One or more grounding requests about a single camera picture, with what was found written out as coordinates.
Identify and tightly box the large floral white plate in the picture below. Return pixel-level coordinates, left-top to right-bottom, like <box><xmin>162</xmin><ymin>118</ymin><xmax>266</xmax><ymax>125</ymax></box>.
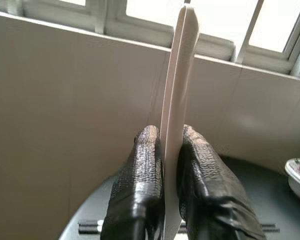
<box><xmin>158</xmin><ymin>4</ymin><xmax>201</xmax><ymax>240</ymax></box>

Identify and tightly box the black round table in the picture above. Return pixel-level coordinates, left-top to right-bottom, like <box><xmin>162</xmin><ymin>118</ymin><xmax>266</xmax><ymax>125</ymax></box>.
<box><xmin>58</xmin><ymin>153</ymin><xmax>300</xmax><ymax>240</ymax></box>

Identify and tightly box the white framed window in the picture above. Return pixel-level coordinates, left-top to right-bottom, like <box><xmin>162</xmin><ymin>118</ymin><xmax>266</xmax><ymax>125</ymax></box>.
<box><xmin>0</xmin><ymin>0</ymin><xmax>300</xmax><ymax>79</ymax></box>

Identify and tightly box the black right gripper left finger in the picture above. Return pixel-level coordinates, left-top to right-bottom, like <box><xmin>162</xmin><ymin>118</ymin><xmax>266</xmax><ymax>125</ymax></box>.
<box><xmin>99</xmin><ymin>124</ymin><xmax>166</xmax><ymax>240</ymax></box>

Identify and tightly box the small floral white bowl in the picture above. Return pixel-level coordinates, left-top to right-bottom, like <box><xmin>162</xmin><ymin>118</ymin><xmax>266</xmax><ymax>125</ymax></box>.
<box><xmin>284</xmin><ymin>157</ymin><xmax>300</xmax><ymax>202</ymax></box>

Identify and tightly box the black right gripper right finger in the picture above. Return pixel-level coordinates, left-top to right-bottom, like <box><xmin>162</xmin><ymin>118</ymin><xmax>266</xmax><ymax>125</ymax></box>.
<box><xmin>176</xmin><ymin>124</ymin><xmax>267</xmax><ymax>240</ymax></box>

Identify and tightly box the black chopstick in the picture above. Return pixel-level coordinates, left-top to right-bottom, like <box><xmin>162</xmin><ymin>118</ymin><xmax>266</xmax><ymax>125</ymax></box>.
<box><xmin>77</xmin><ymin>219</ymin><xmax>277</xmax><ymax>228</ymax></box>

